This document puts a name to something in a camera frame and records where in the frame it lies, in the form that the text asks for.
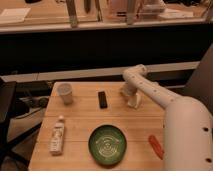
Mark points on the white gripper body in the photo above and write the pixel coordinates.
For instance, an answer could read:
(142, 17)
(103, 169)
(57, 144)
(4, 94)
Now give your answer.
(128, 91)

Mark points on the red orange carrot toy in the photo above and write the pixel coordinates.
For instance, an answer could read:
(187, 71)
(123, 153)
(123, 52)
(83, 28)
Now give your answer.
(156, 146)

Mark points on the black chair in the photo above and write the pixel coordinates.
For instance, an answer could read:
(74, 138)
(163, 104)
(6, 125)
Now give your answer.
(8, 110)

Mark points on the white plastic bottle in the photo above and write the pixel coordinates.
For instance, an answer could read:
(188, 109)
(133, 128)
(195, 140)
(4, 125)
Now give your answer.
(56, 142)

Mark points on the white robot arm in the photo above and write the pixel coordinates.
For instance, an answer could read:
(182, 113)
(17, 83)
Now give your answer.
(188, 124)

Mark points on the green ceramic plate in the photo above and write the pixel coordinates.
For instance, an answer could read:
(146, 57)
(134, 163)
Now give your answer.
(107, 145)

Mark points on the white paper sheet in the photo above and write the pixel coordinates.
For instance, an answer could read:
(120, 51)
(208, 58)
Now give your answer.
(13, 15)

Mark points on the white sponge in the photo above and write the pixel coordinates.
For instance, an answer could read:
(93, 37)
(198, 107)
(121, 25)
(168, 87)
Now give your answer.
(134, 101)

